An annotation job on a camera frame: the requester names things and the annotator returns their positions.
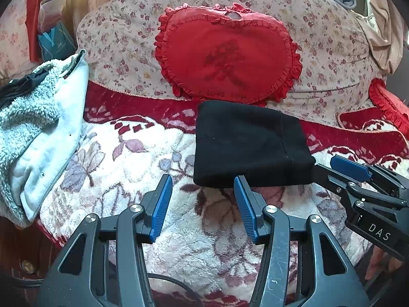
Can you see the teal bag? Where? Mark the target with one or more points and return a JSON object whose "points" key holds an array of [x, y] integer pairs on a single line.
{"points": [[56, 43]]}

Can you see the dark cloth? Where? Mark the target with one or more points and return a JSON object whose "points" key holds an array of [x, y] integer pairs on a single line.
{"points": [[12, 88]]}

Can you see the black pants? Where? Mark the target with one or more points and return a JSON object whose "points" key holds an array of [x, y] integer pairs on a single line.
{"points": [[249, 140]]}

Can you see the small red frilled pillow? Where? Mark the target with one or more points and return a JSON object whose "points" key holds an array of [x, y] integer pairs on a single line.
{"points": [[386, 97]]}

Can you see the clear plastic bag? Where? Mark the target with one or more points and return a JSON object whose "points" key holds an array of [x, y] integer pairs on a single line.
{"points": [[51, 12]]}

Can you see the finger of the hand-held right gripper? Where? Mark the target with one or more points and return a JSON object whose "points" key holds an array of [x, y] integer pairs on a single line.
{"points": [[332, 180], [350, 168]]}

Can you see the beige curtain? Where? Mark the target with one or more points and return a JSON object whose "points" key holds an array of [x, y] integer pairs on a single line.
{"points": [[83, 6]]}

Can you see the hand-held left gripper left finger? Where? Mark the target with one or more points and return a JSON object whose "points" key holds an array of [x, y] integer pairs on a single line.
{"points": [[161, 208]]}

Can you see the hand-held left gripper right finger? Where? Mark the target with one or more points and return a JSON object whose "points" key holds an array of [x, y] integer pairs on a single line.
{"points": [[244, 208]]}

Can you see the red hanging cloth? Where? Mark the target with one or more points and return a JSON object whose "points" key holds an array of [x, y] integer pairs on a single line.
{"points": [[33, 12]]}

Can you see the red and white floral blanket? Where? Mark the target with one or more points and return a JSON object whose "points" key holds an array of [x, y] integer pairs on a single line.
{"points": [[127, 166]]}

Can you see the person's right hand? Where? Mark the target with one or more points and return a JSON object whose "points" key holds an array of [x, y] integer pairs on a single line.
{"points": [[383, 263]]}

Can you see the beige cloth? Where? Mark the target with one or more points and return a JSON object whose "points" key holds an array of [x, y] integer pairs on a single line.
{"points": [[383, 38]]}

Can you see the floral quilt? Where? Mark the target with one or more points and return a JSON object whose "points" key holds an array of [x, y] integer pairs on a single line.
{"points": [[127, 38]]}

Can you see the light blue fleece jacket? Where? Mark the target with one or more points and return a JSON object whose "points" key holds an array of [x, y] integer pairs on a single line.
{"points": [[32, 118]]}

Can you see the pink floral cloth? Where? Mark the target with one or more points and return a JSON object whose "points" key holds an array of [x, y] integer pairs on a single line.
{"points": [[12, 38]]}

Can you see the red heart pillow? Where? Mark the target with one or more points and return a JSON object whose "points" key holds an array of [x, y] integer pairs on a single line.
{"points": [[223, 54]]}

